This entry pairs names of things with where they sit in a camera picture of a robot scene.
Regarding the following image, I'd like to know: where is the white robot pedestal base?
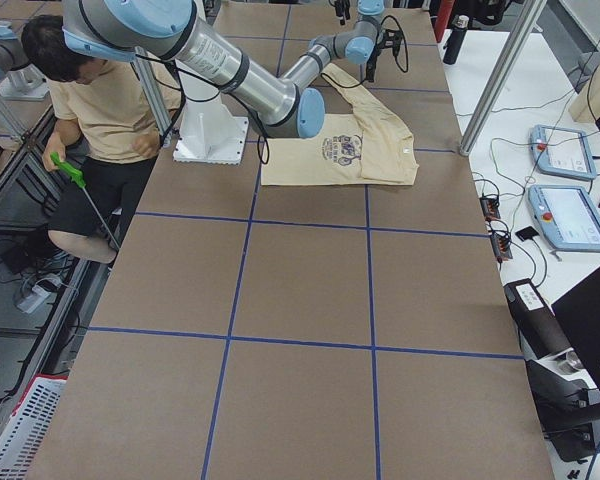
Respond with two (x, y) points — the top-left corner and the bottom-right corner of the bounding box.
(173, 82), (249, 165)

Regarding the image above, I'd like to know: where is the teach pendant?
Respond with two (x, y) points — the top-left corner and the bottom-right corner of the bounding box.
(527, 185), (600, 253)
(529, 124), (597, 181)

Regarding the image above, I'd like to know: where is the white plastic basket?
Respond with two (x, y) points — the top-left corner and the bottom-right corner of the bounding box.
(0, 374), (67, 479)

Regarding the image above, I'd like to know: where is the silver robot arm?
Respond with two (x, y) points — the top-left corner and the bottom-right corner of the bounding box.
(63, 0), (384, 138)
(328, 0), (351, 26)

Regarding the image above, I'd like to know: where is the red fire extinguisher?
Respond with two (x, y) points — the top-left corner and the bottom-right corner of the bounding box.
(433, 0), (455, 43)

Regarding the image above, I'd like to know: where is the beige printed t-shirt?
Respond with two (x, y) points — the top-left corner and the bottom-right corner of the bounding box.
(261, 64), (419, 186)

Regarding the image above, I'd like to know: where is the upper teach pendant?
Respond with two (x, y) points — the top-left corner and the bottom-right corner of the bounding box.
(529, 124), (597, 181)

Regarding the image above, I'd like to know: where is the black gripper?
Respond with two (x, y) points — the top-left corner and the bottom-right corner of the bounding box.
(364, 29), (403, 83)
(333, 0), (350, 24)

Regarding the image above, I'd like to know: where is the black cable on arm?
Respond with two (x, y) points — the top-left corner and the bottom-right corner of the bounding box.
(129, 14), (411, 166)

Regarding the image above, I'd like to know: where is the brown paper table cover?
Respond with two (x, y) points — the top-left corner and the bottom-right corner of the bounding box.
(29, 9), (553, 479)

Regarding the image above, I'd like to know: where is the lower teach pendant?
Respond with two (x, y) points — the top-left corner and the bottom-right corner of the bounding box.
(527, 185), (600, 253)

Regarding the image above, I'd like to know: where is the black monitor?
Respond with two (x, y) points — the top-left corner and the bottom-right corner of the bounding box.
(552, 267), (600, 389)

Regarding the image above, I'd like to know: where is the black water bottle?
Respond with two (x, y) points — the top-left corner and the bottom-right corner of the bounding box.
(442, 15), (469, 65)

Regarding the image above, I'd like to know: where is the black device with label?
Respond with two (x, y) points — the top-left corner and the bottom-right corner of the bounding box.
(503, 279), (571, 358)

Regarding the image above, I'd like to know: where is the green handled grabber tool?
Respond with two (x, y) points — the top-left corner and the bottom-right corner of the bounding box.
(49, 152), (122, 250)

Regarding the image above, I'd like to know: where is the aluminium frame post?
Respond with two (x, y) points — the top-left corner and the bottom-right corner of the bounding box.
(459, 0), (547, 157)

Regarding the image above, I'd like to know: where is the seated person beige shirt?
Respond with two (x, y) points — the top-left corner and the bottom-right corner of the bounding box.
(21, 15), (161, 264)

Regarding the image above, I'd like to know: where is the white power strip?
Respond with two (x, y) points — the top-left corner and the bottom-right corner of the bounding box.
(16, 280), (58, 314)

